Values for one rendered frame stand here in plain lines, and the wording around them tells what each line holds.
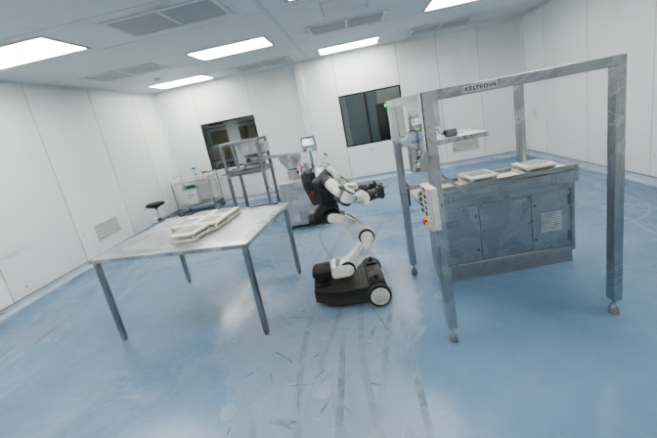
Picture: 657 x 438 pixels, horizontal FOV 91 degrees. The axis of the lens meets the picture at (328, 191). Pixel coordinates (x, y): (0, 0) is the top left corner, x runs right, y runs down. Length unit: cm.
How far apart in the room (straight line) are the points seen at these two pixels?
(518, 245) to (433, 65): 532
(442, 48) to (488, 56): 98
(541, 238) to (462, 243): 68
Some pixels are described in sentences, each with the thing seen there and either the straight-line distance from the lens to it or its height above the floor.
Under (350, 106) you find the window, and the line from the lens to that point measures 765.
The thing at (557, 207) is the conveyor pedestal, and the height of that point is 53.
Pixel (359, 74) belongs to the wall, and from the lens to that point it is 769.
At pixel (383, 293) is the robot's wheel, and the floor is 11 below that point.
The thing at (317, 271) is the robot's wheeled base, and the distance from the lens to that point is 302.
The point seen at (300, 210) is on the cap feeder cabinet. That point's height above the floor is 30.
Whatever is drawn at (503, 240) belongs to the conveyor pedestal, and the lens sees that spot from 325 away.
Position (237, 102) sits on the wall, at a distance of 811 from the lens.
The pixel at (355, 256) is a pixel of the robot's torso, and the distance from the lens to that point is 298.
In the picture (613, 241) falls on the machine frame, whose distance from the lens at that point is 277.
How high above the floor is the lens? 164
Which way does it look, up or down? 13 degrees down
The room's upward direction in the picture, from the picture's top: 11 degrees counter-clockwise
